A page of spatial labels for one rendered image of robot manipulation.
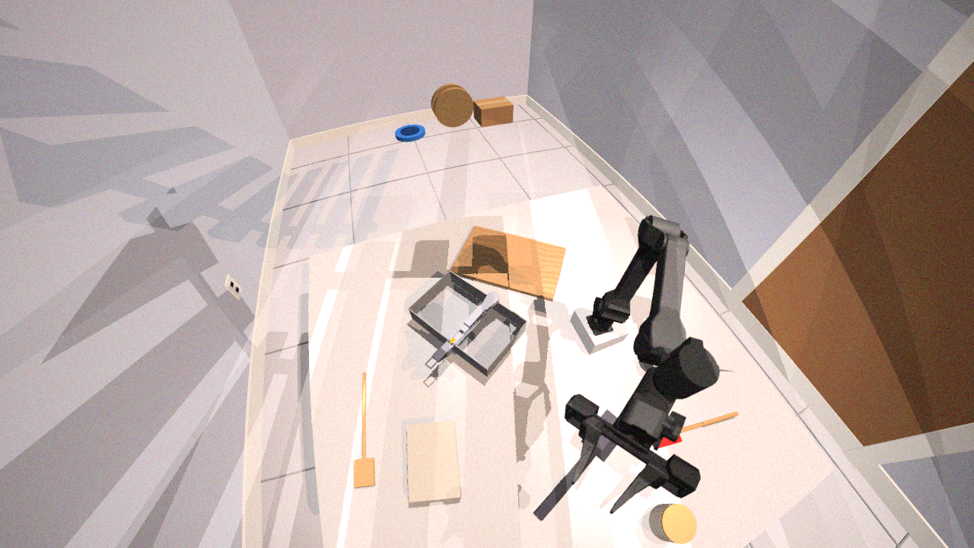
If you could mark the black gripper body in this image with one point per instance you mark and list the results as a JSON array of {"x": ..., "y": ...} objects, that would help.
[{"x": 683, "y": 476}]

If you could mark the light wooden board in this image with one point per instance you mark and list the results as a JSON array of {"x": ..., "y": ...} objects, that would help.
[
  {"x": 433, "y": 471},
  {"x": 510, "y": 261}
]

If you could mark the orange flat paddle with long handle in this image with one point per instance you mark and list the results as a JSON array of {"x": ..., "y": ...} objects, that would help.
[{"x": 364, "y": 470}]

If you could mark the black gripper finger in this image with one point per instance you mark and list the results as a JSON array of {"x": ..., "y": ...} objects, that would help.
[
  {"x": 649, "y": 476},
  {"x": 590, "y": 435}
]

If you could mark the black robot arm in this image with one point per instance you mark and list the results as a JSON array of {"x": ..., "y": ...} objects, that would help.
[{"x": 684, "y": 366}]

